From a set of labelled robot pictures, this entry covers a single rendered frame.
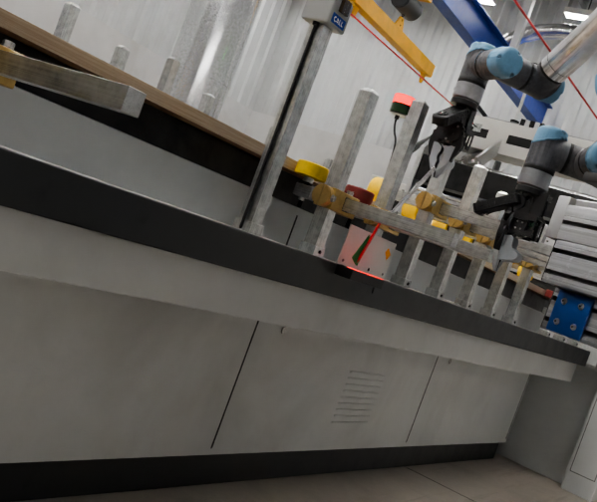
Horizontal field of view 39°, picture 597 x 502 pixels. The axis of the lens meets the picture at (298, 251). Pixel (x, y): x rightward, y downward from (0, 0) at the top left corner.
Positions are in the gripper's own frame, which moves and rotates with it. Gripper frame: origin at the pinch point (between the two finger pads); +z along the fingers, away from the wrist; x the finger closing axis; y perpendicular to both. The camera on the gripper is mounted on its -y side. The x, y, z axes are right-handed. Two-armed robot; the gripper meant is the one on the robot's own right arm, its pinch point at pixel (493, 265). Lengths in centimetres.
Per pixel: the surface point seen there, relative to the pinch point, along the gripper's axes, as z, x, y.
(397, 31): -183, 407, -303
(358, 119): -20.2, -30.6, -31.3
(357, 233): 4.2, -15.7, -29.5
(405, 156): -18.6, -5.2, -30.2
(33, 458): 72, -70, -52
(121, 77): -6, -88, -46
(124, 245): 22, -87, -32
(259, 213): 8, -55, -30
